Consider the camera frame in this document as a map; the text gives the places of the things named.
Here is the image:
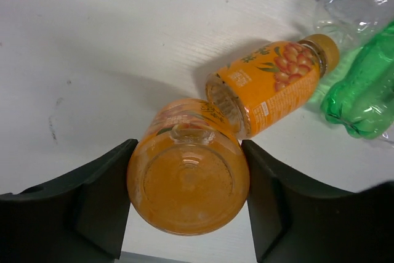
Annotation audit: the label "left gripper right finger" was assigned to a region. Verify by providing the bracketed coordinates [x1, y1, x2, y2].
[241, 140, 393, 262]

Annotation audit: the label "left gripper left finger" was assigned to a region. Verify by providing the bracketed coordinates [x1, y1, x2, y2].
[1, 139, 138, 262]

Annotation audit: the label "orange bottle facing camera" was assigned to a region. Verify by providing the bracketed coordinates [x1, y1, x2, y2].
[127, 98, 250, 236]

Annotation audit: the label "orange bottle lying sideways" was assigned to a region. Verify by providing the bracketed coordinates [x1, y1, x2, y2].
[205, 34, 340, 140]

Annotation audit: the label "green plastic bottle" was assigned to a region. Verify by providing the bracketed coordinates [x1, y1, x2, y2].
[320, 22, 393, 140]

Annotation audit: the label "black label clear bottle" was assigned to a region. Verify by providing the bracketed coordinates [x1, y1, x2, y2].
[312, 0, 394, 48]

